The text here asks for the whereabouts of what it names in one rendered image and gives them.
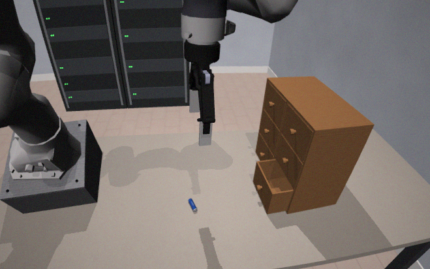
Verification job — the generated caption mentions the blue aa battery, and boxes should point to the blue aa battery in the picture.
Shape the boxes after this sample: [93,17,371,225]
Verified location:
[188,198,198,212]

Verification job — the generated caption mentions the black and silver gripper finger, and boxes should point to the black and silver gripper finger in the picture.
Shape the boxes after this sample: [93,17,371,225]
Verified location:
[189,63,200,113]
[193,69,215,146]

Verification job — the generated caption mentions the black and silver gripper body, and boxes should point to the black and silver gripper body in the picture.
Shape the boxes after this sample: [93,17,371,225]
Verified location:
[184,40,221,85]

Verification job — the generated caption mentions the brown wooden drawer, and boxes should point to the brown wooden drawer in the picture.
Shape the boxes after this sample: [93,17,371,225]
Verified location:
[275,134,303,188]
[264,82,286,128]
[260,109,280,154]
[282,104,313,161]
[253,159,294,214]
[256,133,274,161]

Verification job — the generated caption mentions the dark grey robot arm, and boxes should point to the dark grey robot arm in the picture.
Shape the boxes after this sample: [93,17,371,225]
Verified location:
[0,0,298,180]

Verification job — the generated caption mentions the brown wooden chest of drawers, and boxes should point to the brown wooden chest of drawers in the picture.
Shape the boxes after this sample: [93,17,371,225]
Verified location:
[262,76,374,214]

